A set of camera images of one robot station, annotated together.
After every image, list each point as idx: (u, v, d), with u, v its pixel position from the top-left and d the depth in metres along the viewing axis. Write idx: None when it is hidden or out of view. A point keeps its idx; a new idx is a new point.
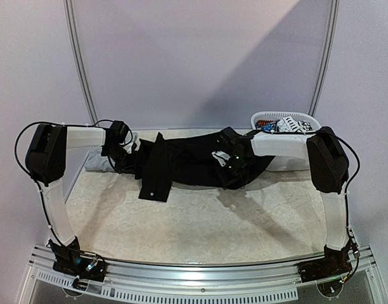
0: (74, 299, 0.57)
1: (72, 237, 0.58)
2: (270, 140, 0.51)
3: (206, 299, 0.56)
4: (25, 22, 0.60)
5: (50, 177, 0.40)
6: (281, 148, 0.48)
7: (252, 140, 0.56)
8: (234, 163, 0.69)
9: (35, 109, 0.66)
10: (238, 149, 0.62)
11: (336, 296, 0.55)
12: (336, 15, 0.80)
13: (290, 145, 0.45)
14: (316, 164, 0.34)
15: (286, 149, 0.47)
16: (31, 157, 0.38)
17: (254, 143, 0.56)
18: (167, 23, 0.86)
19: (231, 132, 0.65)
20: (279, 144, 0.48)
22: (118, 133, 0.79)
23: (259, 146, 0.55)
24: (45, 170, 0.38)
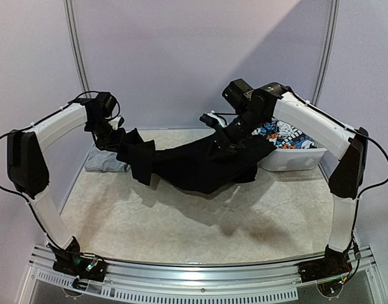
0: (73, 299, 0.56)
1: (70, 239, 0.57)
2: (307, 113, 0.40)
3: (206, 298, 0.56)
4: (25, 22, 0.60)
5: (33, 189, 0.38)
6: (312, 128, 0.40)
7: (279, 102, 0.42)
8: (244, 121, 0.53)
9: (35, 108, 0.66)
10: (257, 104, 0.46)
11: (336, 296, 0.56)
12: (336, 14, 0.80)
13: (328, 132, 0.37)
14: (347, 170, 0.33)
15: (318, 132, 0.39)
16: (12, 172, 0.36)
17: (279, 107, 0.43)
18: (167, 23, 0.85)
19: (243, 84, 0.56)
20: (316, 124, 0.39)
22: (104, 107, 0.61)
23: (285, 112, 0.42)
24: (26, 183, 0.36)
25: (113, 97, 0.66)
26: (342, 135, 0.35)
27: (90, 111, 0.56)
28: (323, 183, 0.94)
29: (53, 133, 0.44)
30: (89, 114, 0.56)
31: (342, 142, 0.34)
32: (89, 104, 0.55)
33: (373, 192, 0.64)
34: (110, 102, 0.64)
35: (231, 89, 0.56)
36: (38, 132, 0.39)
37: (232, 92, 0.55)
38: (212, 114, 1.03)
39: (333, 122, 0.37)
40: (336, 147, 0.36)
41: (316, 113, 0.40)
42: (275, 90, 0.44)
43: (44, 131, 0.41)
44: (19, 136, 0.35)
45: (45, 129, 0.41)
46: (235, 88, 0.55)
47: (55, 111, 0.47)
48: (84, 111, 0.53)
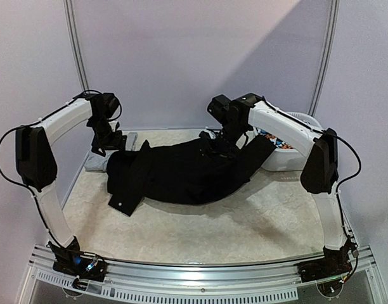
0: (73, 299, 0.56)
1: (71, 237, 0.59)
2: (276, 118, 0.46)
3: (206, 298, 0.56)
4: (25, 21, 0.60)
5: (40, 183, 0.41)
6: (282, 132, 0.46)
7: (252, 109, 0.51)
8: (226, 130, 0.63)
9: (33, 108, 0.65)
10: (233, 113, 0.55)
11: (336, 296, 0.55)
12: (336, 15, 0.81)
13: (294, 133, 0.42)
14: (316, 165, 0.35)
15: (286, 135, 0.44)
16: (21, 166, 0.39)
17: (253, 114, 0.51)
18: (167, 23, 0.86)
19: (224, 99, 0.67)
20: (283, 128, 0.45)
22: (107, 106, 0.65)
23: (258, 118, 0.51)
24: (34, 177, 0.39)
25: (117, 100, 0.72)
26: (305, 134, 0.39)
27: (93, 104, 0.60)
28: None
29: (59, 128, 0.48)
30: (93, 108, 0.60)
31: (305, 141, 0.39)
32: (92, 99, 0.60)
33: (373, 191, 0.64)
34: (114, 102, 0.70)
35: (214, 105, 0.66)
36: (47, 127, 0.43)
37: (215, 106, 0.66)
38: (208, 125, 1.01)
39: (299, 125, 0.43)
40: (303, 146, 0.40)
41: (285, 118, 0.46)
42: (250, 100, 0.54)
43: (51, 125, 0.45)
44: (27, 131, 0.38)
45: (52, 125, 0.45)
46: (217, 102, 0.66)
47: (61, 107, 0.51)
48: (87, 107, 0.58)
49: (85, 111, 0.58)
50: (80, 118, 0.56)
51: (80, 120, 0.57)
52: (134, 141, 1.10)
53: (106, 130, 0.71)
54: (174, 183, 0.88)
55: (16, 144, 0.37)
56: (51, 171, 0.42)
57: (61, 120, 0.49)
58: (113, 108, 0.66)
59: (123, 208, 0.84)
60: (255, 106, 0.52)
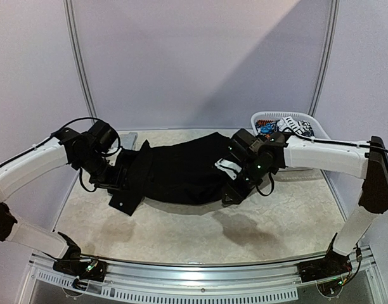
0: (74, 299, 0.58)
1: (64, 247, 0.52)
2: (317, 149, 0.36)
3: (206, 299, 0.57)
4: (25, 23, 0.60)
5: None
6: (330, 161, 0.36)
7: (286, 149, 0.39)
8: (251, 173, 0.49)
9: (33, 108, 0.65)
10: (265, 159, 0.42)
11: (336, 296, 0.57)
12: (336, 14, 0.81)
13: (348, 159, 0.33)
14: (375, 185, 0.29)
15: (340, 164, 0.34)
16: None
17: (290, 154, 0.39)
18: (167, 23, 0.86)
19: (247, 133, 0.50)
20: (331, 156, 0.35)
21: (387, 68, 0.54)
22: (97, 143, 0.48)
23: (297, 158, 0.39)
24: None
25: (115, 132, 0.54)
26: (355, 154, 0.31)
27: (74, 150, 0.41)
28: (323, 182, 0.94)
29: (20, 177, 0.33)
30: (70, 154, 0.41)
31: (361, 162, 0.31)
32: (74, 142, 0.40)
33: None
34: (109, 135, 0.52)
35: (238, 139, 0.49)
36: None
37: (239, 142, 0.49)
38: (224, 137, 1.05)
39: (343, 146, 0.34)
40: (357, 168, 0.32)
41: (324, 144, 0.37)
42: (281, 139, 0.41)
43: (4, 178, 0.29)
44: None
45: (9, 175, 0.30)
46: (242, 137, 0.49)
47: (23, 151, 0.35)
48: (61, 151, 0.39)
49: (59, 156, 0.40)
50: (52, 164, 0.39)
51: (52, 166, 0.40)
52: (134, 141, 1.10)
53: (99, 167, 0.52)
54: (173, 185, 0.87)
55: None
56: (9, 221, 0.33)
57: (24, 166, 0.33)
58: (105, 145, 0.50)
59: (124, 208, 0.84)
60: (288, 142, 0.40)
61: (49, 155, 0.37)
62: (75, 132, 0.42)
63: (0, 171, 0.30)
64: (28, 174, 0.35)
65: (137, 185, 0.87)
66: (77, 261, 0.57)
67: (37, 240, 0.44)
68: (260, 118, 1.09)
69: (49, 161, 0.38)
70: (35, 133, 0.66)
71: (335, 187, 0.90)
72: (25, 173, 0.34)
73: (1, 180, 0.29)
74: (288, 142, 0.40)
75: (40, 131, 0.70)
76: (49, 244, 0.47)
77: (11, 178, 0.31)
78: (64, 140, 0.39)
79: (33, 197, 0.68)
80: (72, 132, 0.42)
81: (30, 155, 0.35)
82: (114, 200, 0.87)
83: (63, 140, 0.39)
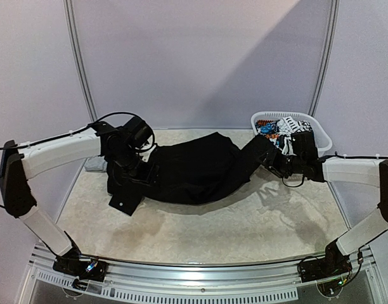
0: (74, 299, 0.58)
1: (69, 246, 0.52)
2: (343, 163, 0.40)
3: (206, 299, 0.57)
4: (25, 23, 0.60)
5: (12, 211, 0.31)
6: (353, 171, 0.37)
7: (324, 163, 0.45)
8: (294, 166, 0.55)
9: (32, 107, 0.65)
10: (307, 173, 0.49)
11: (336, 296, 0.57)
12: (336, 15, 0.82)
13: (367, 169, 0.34)
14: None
15: (362, 174, 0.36)
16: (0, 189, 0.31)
17: (326, 168, 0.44)
18: (167, 23, 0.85)
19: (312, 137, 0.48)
20: (355, 166, 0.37)
21: None
22: (132, 140, 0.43)
23: (331, 171, 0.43)
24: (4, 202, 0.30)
25: (150, 128, 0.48)
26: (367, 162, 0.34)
27: (107, 144, 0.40)
28: (323, 183, 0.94)
29: (51, 158, 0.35)
30: (105, 146, 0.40)
31: (373, 168, 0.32)
32: (109, 137, 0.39)
33: (373, 190, 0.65)
34: (144, 133, 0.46)
35: (301, 138, 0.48)
36: (27, 158, 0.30)
37: (301, 144, 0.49)
38: (224, 138, 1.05)
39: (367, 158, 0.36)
40: (372, 175, 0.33)
41: (352, 159, 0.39)
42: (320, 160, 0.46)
43: (35, 157, 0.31)
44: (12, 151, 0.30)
45: (40, 154, 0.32)
46: (308, 140, 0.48)
47: (61, 135, 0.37)
48: (97, 142, 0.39)
49: (92, 148, 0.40)
50: (85, 154, 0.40)
51: (85, 156, 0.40)
52: None
53: (132, 161, 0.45)
54: (172, 185, 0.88)
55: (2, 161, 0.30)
56: (28, 202, 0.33)
57: (56, 149, 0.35)
58: (139, 143, 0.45)
59: (125, 208, 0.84)
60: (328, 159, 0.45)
61: (83, 143, 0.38)
62: (110, 127, 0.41)
63: (33, 150, 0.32)
64: (56, 159, 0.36)
65: (137, 184, 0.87)
66: (76, 260, 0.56)
67: (42, 233, 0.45)
68: (260, 118, 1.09)
69: (82, 149, 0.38)
70: (35, 133, 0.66)
71: (335, 187, 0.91)
72: (56, 156, 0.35)
73: (30, 158, 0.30)
74: (324, 162, 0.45)
75: (40, 131, 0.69)
76: (53, 238, 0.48)
77: (41, 158, 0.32)
78: (101, 133, 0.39)
79: None
80: (108, 127, 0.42)
81: (65, 140, 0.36)
82: (114, 200, 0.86)
83: (99, 132, 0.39)
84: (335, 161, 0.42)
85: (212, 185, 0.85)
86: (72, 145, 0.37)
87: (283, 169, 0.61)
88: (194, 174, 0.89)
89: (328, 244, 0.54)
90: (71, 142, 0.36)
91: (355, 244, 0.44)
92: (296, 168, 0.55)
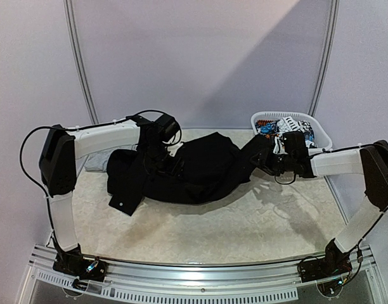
0: (74, 299, 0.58)
1: (75, 244, 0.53)
2: (330, 156, 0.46)
3: (206, 299, 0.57)
4: (25, 22, 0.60)
5: (54, 190, 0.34)
6: (338, 162, 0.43)
7: (312, 159, 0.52)
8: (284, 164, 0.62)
9: (32, 108, 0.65)
10: (298, 170, 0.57)
11: (336, 296, 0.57)
12: (336, 14, 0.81)
13: (350, 158, 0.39)
14: (371, 170, 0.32)
15: (347, 163, 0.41)
16: (43, 165, 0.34)
17: (314, 164, 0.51)
18: (167, 23, 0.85)
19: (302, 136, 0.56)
20: (338, 158, 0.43)
21: None
22: (162, 133, 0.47)
23: (321, 166, 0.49)
24: (50, 181, 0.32)
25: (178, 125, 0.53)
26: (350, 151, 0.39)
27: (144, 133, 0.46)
28: (323, 183, 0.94)
29: (96, 143, 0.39)
30: (142, 135, 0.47)
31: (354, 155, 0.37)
32: (147, 129, 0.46)
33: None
34: (172, 128, 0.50)
35: (292, 138, 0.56)
36: (78, 139, 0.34)
37: (293, 143, 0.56)
38: (224, 138, 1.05)
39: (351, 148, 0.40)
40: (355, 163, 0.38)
41: (336, 152, 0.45)
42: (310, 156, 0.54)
43: (84, 139, 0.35)
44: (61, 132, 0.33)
45: (88, 138, 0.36)
46: (298, 140, 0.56)
47: (106, 124, 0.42)
48: (135, 132, 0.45)
49: (130, 136, 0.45)
50: (123, 142, 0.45)
51: (122, 144, 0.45)
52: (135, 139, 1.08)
53: (160, 154, 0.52)
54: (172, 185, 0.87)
55: (47, 141, 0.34)
56: (70, 182, 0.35)
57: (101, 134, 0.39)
58: (168, 135, 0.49)
59: (124, 208, 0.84)
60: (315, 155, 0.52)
61: (124, 131, 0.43)
62: (147, 120, 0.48)
63: (83, 133, 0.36)
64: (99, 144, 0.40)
65: (137, 184, 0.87)
66: (75, 261, 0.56)
67: (63, 220, 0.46)
68: (259, 118, 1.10)
69: (122, 137, 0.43)
70: (35, 132, 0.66)
71: (334, 187, 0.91)
72: (101, 141, 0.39)
73: (81, 140, 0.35)
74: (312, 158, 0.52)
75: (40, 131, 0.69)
76: (64, 227, 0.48)
77: (89, 140, 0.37)
78: (141, 125, 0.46)
79: (33, 201, 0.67)
80: (144, 121, 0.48)
81: (109, 127, 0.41)
82: (114, 199, 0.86)
83: (139, 124, 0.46)
84: (323, 156, 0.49)
85: (212, 185, 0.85)
86: (115, 133, 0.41)
87: (275, 168, 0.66)
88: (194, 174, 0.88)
89: (328, 245, 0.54)
90: (115, 130, 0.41)
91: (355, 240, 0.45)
92: (288, 166, 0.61)
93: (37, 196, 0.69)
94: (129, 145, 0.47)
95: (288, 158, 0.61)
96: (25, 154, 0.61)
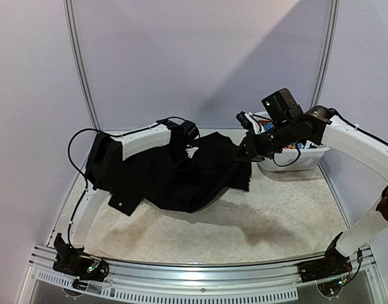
0: (74, 299, 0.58)
1: (80, 242, 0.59)
2: (357, 138, 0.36)
3: (206, 299, 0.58)
4: (25, 22, 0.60)
5: (102, 185, 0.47)
6: (373, 158, 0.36)
7: (330, 128, 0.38)
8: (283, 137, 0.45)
9: (32, 109, 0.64)
10: (304, 132, 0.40)
11: (336, 296, 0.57)
12: (336, 15, 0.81)
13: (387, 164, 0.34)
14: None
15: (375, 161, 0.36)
16: (91, 164, 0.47)
17: (329, 133, 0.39)
18: (168, 23, 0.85)
19: (290, 95, 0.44)
20: (378, 156, 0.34)
21: None
22: (186, 135, 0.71)
23: (335, 139, 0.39)
24: (101, 178, 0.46)
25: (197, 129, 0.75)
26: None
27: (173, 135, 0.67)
28: (323, 183, 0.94)
29: (135, 145, 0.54)
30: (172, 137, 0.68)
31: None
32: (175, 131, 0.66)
33: (375, 192, 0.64)
34: (193, 132, 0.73)
35: (279, 101, 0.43)
36: (124, 144, 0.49)
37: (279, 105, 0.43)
38: (225, 138, 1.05)
39: (386, 147, 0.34)
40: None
41: (364, 135, 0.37)
42: (321, 113, 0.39)
43: (127, 144, 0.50)
44: (106, 139, 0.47)
45: (130, 142, 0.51)
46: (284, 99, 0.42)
47: (144, 128, 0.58)
48: (167, 135, 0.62)
49: (163, 137, 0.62)
50: (157, 142, 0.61)
51: (157, 144, 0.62)
52: None
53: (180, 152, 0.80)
54: (172, 185, 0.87)
55: (95, 146, 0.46)
56: (111, 179, 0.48)
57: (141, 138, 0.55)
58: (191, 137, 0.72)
59: (123, 208, 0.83)
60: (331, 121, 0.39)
61: (158, 135, 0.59)
62: (173, 123, 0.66)
63: (126, 139, 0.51)
64: (140, 146, 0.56)
65: (138, 185, 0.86)
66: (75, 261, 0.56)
67: (85, 219, 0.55)
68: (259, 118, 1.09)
69: (157, 138, 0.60)
70: (35, 133, 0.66)
71: (335, 187, 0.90)
72: (139, 144, 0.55)
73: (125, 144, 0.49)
74: (330, 119, 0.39)
75: (40, 132, 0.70)
76: (82, 232, 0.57)
77: (130, 144, 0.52)
78: (172, 127, 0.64)
79: (33, 201, 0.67)
80: (172, 123, 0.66)
81: (146, 132, 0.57)
82: (113, 199, 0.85)
83: (170, 127, 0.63)
84: (353, 133, 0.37)
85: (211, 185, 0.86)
86: (151, 135, 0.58)
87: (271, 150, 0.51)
88: (195, 176, 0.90)
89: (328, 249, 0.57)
90: (152, 133, 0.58)
91: (355, 243, 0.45)
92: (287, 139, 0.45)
93: (37, 196, 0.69)
94: (162, 145, 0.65)
95: (283, 130, 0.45)
96: (25, 154, 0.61)
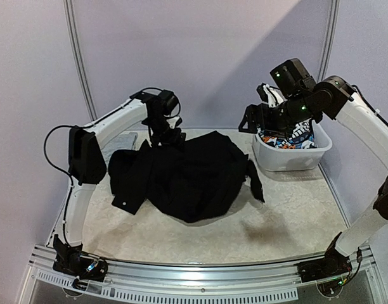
0: (73, 299, 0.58)
1: (79, 240, 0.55)
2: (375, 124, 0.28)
3: (206, 299, 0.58)
4: (26, 25, 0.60)
5: (87, 179, 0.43)
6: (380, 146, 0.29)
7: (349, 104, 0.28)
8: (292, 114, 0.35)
9: (32, 109, 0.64)
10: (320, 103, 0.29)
11: (336, 296, 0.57)
12: (336, 15, 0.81)
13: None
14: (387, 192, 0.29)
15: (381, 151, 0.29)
16: (73, 160, 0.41)
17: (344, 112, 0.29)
18: (167, 24, 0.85)
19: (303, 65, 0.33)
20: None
21: None
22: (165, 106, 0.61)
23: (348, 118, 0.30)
24: (86, 171, 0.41)
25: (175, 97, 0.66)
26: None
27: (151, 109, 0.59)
28: (323, 183, 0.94)
29: (113, 130, 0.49)
30: (149, 110, 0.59)
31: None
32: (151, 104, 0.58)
33: None
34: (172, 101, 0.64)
35: (288, 71, 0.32)
36: (98, 133, 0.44)
37: (290, 75, 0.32)
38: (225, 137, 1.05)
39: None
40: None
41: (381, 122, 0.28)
42: (338, 82, 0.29)
43: (103, 130, 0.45)
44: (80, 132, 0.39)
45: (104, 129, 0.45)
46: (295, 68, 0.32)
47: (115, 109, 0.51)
48: (141, 109, 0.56)
49: (139, 113, 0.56)
50: (135, 119, 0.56)
51: (135, 121, 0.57)
52: (134, 141, 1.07)
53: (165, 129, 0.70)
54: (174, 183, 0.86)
55: (70, 139, 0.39)
56: (95, 171, 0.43)
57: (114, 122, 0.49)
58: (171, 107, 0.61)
59: (129, 206, 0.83)
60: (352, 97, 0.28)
61: (132, 111, 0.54)
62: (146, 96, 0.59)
63: (99, 126, 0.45)
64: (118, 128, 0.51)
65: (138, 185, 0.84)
66: (76, 261, 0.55)
67: (79, 218, 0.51)
68: None
69: (132, 116, 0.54)
70: (35, 133, 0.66)
71: (335, 187, 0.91)
72: (117, 128, 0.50)
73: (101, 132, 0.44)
74: (352, 94, 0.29)
75: (40, 132, 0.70)
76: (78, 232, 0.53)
77: (108, 130, 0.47)
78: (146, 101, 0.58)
79: (33, 201, 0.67)
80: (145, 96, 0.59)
81: (118, 113, 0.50)
82: (117, 199, 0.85)
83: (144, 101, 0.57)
84: (372, 118, 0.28)
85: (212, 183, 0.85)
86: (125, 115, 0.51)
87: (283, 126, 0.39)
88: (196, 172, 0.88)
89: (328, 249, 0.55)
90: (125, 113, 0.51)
91: (354, 244, 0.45)
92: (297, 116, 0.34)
93: (37, 197, 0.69)
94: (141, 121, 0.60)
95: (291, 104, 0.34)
96: (25, 154, 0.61)
